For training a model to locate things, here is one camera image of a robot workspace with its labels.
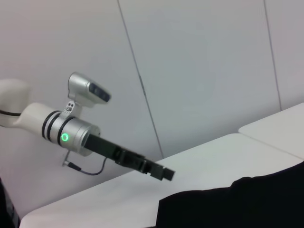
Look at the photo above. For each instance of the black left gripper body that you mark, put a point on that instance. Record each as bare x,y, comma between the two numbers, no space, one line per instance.
104,146

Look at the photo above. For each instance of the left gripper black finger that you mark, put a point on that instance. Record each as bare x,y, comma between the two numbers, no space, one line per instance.
159,169
165,177

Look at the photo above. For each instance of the black shirt with FREE print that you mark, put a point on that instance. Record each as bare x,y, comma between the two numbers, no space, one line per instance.
225,206

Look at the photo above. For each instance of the dark robot chassis part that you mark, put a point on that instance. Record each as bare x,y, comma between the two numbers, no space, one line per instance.
6,209

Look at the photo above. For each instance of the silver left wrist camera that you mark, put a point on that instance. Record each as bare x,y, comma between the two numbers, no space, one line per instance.
80,88

